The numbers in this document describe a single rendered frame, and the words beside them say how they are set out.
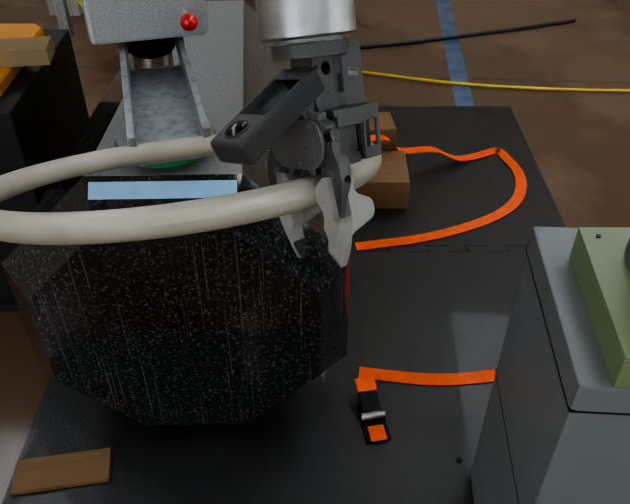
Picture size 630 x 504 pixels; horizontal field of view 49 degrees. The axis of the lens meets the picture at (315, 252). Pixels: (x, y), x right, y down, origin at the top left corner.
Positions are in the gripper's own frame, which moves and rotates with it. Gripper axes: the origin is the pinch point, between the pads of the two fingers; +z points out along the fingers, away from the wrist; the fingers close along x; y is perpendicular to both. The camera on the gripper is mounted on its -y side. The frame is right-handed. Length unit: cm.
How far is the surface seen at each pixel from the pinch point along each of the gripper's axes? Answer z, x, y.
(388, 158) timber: 31, 137, 171
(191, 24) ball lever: -25, 59, 30
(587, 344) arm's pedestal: 31, -4, 53
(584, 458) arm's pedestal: 51, -4, 51
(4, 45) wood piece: -27, 168, 39
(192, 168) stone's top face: 4, 79, 39
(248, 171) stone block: 7, 71, 48
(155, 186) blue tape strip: 7, 82, 31
